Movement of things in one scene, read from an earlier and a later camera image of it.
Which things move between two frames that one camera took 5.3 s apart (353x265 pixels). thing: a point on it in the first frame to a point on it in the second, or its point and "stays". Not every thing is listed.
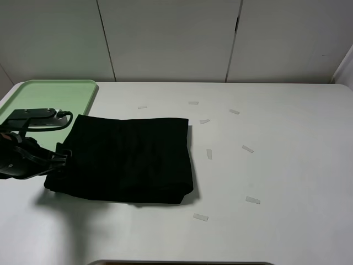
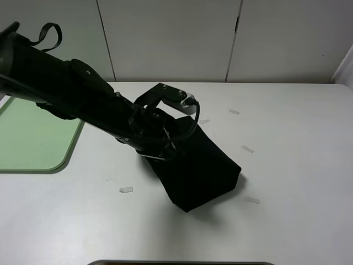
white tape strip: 247,148 stays
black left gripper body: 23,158 to 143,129
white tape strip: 234,111 stays
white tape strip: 248,199 stays
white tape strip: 203,121 stays
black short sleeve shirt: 125,159 to 196,171
